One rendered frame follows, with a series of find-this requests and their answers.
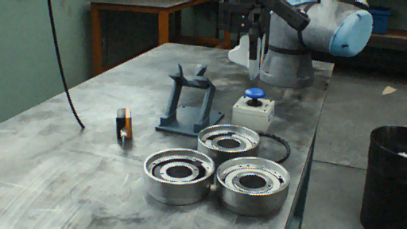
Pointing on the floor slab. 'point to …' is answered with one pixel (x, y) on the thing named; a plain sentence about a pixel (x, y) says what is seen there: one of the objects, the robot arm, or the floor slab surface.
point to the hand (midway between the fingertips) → (256, 74)
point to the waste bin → (385, 180)
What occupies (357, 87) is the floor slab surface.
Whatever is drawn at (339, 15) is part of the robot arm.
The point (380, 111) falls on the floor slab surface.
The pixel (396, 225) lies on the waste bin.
